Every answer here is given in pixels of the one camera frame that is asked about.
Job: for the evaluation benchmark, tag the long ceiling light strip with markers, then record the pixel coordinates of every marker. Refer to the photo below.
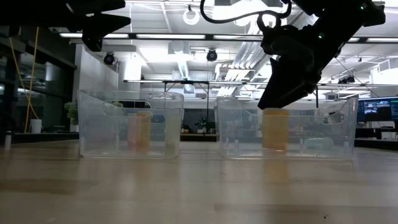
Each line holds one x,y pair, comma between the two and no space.
171,36

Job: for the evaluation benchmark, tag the small green pill bottle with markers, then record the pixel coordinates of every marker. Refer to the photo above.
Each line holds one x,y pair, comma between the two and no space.
318,143

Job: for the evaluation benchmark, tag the small pink pill bottle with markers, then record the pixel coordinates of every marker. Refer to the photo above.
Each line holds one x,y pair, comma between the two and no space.
132,130

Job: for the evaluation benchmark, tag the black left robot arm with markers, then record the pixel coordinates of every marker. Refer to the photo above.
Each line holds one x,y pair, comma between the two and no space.
31,12

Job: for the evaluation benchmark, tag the small white cylinder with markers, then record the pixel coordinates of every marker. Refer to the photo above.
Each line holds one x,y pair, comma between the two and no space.
8,138

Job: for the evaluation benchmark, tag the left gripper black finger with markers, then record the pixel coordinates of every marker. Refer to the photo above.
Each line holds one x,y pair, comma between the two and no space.
104,29
109,20

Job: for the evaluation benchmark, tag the narrow clear plastic bin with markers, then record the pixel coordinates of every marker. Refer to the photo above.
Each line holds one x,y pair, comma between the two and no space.
99,137

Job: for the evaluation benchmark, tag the large orange pill bottle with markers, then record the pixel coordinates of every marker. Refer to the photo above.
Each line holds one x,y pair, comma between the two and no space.
275,130

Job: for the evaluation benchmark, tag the potted green plant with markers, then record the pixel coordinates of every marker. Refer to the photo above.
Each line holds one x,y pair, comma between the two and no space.
71,112

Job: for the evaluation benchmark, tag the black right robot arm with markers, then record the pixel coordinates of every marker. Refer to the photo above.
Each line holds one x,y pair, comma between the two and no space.
342,18

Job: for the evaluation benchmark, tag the black ceiling spotlight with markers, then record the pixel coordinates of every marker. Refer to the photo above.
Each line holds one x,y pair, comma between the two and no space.
346,80
109,58
211,55

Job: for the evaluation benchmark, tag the black metal gantry frame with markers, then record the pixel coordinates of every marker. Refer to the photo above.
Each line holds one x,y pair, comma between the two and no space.
186,82

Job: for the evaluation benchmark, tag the computer monitor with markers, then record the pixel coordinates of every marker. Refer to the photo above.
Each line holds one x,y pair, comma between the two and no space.
377,109

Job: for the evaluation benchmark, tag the white cup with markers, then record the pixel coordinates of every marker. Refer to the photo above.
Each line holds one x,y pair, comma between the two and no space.
36,127

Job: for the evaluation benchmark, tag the small yellow pill bottle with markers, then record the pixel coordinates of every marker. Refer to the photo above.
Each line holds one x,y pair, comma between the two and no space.
172,133

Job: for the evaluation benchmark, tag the wide clear plastic bin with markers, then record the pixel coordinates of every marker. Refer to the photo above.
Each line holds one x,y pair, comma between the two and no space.
242,137

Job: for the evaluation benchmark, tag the green spiky plant ball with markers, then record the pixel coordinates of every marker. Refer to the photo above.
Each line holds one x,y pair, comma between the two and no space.
115,105

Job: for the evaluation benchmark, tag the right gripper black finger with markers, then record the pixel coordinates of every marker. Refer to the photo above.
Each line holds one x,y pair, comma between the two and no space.
298,90
273,87

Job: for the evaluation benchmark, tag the small orange pill bottle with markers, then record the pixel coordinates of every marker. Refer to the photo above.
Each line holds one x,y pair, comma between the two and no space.
143,130

